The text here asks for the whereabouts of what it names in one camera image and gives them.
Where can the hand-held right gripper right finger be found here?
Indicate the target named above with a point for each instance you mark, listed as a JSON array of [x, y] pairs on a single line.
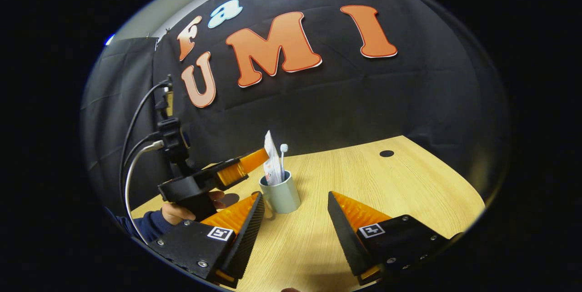
[[345, 237]]

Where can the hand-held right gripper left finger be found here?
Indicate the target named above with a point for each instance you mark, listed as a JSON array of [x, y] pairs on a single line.
[[248, 242]]

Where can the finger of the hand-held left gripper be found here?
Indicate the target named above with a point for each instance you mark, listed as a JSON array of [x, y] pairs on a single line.
[[248, 164]]

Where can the white toothpaste tube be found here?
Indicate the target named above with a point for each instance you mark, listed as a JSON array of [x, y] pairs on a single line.
[[272, 164]]

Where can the dark brown round coaster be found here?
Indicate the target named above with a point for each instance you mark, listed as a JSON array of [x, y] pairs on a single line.
[[232, 200]]

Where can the white toothbrush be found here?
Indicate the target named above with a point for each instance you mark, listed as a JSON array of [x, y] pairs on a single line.
[[283, 148]]

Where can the pale green cup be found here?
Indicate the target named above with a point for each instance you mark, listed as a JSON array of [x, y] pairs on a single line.
[[284, 196]]

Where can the wooden desktop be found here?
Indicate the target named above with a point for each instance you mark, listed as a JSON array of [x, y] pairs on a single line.
[[386, 192]]

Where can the black backdrop cloth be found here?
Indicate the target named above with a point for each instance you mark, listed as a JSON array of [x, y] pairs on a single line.
[[363, 101]]

